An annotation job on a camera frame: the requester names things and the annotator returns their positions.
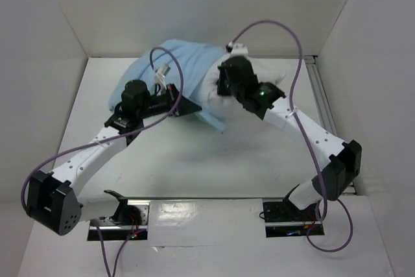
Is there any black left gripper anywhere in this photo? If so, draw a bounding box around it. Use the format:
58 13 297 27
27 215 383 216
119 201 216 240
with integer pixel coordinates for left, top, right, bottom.
137 84 202 120

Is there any white pillow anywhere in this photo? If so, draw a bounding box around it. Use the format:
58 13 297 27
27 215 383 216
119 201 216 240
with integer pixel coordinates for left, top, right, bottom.
189 54 285 132

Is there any light blue pillowcase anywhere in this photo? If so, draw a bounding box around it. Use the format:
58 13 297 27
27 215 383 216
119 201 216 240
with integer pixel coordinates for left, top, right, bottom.
108 40 226 132

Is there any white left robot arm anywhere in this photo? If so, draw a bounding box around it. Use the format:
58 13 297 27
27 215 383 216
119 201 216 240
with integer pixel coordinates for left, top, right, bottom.
26 80 201 235

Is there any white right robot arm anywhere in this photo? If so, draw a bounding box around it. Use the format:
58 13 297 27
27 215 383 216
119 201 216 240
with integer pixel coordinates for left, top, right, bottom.
217 56 362 220

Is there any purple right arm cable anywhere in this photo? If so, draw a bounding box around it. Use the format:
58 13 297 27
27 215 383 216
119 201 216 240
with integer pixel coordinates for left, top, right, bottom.
228 19 355 253

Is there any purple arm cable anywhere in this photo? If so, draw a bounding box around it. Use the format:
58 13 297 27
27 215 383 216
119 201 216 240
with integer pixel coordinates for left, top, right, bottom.
20 46 184 277
228 19 355 253

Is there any aluminium rail frame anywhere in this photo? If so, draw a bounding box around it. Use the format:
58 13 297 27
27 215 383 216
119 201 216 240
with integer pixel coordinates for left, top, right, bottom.
303 54 356 196

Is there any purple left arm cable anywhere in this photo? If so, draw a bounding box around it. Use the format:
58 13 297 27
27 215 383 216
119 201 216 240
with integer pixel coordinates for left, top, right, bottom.
20 46 184 277

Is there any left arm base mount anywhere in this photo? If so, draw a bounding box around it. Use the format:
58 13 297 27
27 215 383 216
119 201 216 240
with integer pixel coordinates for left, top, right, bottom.
82 189 152 241

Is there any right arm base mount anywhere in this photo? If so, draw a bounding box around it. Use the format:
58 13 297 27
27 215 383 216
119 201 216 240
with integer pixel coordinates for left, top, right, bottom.
259 198 325 238

